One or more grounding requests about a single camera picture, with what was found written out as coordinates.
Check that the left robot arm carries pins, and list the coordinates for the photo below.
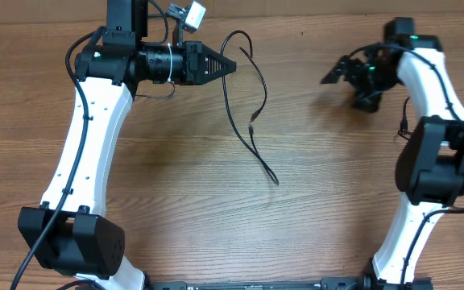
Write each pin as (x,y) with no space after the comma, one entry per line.
(68,231)

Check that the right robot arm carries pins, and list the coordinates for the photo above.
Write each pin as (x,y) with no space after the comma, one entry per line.
(430,170)

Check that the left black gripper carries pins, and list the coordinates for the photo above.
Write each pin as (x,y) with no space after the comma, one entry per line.
(193,64)

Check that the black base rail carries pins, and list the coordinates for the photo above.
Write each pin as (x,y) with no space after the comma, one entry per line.
(252,285)

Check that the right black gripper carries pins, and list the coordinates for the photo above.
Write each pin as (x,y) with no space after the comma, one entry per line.
(369,102)

